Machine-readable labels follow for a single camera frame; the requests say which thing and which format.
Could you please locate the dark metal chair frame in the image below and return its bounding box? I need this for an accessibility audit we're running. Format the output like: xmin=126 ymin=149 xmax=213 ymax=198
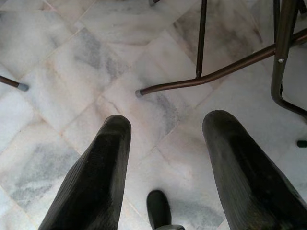
xmin=270 ymin=0 xmax=307 ymax=118

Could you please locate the black robot foot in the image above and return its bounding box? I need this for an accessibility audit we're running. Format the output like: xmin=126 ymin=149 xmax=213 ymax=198
xmin=146 ymin=189 xmax=186 ymax=230

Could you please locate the thin brown table brace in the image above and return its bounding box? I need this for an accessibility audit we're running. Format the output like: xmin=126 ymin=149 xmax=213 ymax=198
xmin=195 ymin=0 xmax=208 ymax=79

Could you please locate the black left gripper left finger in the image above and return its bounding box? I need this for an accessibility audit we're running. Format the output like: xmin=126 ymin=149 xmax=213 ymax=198
xmin=37 ymin=115 xmax=132 ymax=230

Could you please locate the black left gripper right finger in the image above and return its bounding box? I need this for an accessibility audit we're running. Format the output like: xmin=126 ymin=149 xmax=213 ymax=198
xmin=202 ymin=109 xmax=307 ymax=230

